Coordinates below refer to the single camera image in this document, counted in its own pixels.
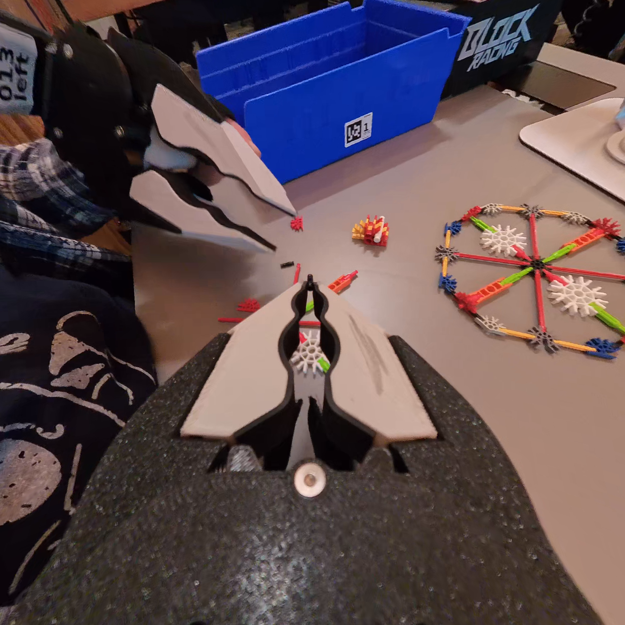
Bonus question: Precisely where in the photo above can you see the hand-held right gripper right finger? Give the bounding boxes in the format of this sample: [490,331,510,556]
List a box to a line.
[308,282,438,472]

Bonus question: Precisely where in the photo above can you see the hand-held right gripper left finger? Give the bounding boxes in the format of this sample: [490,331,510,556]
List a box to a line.
[180,281,312,472]

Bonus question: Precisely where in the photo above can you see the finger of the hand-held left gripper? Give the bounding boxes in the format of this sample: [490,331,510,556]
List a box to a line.
[128,169,277,255]
[143,83,297,217]

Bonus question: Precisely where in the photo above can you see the person's left hand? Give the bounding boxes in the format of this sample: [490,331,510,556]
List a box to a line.
[226,116,263,159]

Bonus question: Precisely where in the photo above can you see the blue plastic bin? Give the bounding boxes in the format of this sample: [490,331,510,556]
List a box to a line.
[195,0,472,184]

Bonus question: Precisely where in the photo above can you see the stack of red yellow connectors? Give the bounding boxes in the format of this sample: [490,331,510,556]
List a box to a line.
[352,214,390,249]

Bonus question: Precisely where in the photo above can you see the person's dark printed shirt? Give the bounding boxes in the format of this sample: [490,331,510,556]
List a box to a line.
[0,266,159,606]

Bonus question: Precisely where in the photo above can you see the colourful toy wheel model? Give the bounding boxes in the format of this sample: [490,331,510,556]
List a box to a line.
[435,202,625,361]

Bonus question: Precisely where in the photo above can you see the black printed box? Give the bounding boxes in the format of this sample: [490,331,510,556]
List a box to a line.
[442,0,564,98]

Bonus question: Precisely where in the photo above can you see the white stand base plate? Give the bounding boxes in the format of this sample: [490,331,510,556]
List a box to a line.
[519,97,625,203]

